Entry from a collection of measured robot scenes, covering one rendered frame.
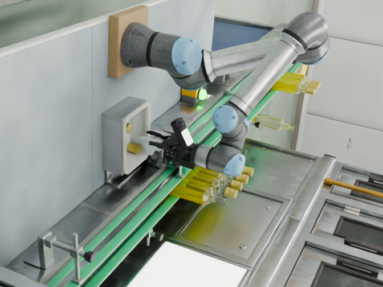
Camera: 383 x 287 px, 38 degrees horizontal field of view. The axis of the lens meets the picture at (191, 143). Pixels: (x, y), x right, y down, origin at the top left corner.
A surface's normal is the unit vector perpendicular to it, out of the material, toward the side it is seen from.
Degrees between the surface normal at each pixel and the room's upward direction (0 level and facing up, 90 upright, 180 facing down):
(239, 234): 90
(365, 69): 90
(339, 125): 90
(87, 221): 90
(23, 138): 0
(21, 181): 0
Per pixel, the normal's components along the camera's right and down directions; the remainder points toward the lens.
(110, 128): -0.43, 0.41
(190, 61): 0.87, 0.20
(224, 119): -0.27, -0.26
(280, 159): 0.05, -0.88
